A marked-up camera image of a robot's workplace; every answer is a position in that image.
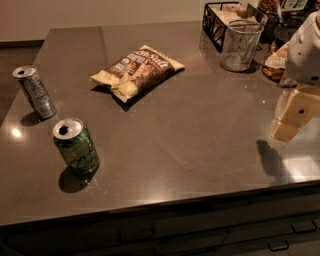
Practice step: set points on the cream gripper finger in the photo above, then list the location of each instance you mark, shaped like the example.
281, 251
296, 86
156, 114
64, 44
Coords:
295, 108

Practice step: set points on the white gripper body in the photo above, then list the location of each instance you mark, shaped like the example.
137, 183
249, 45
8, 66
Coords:
305, 58

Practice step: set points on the brown chip bag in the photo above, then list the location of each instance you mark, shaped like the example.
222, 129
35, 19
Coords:
139, 70

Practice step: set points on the glass snack jar black lid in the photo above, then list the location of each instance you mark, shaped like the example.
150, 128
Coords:
274, 67

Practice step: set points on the dark jar of nuts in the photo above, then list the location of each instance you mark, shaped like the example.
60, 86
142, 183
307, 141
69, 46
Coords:
280, 14

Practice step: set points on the green soda can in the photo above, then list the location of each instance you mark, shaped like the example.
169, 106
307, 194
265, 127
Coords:
73, 141

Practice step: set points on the silver blue soda can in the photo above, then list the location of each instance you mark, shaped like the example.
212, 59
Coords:
37, 95

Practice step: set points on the wire mesh cup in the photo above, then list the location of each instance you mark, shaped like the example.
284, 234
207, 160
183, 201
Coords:
240, 44

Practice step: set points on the black wire napkin basket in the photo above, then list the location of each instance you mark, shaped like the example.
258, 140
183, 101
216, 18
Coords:
219, 16

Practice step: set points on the black drawer handle right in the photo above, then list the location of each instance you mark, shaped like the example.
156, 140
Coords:
304, 227

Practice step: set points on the black drawer handle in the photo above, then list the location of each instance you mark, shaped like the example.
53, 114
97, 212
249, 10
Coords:
135, 234
278, 245
304, 227

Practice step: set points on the black drawer handle left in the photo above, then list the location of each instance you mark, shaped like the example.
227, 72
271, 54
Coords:
135, 234

